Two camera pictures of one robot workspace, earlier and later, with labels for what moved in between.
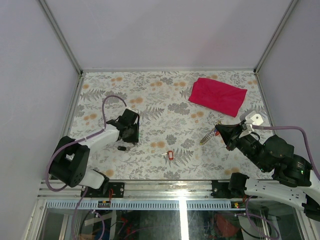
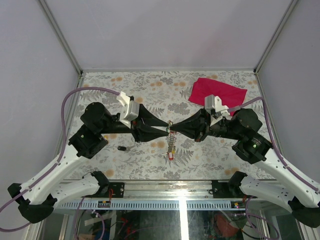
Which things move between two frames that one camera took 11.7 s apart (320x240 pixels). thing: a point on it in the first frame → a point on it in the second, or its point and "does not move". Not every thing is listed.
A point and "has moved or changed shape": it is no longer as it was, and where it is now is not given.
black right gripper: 230,134 → 191,126
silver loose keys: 128,148 does not move
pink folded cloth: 222,97 does not move
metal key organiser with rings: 210,134 has moved or changed shape
